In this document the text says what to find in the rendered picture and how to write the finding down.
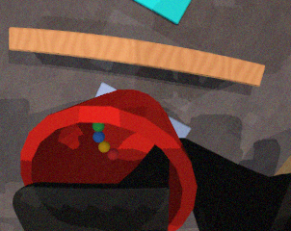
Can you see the red cup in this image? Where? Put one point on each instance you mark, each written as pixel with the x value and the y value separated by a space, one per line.
pixel 61 148

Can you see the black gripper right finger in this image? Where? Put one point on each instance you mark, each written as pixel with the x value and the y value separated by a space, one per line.
pixel 230 197

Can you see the orange flat bar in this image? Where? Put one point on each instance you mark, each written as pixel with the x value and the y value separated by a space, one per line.
pixel 125 50

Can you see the yellow marble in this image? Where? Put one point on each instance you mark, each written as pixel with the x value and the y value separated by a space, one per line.
pixel 104 147

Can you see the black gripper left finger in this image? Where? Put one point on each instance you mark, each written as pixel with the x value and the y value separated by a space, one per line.
pixel 140 202

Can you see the blue marble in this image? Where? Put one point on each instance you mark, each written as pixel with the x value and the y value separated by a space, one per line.
pixel 99 137

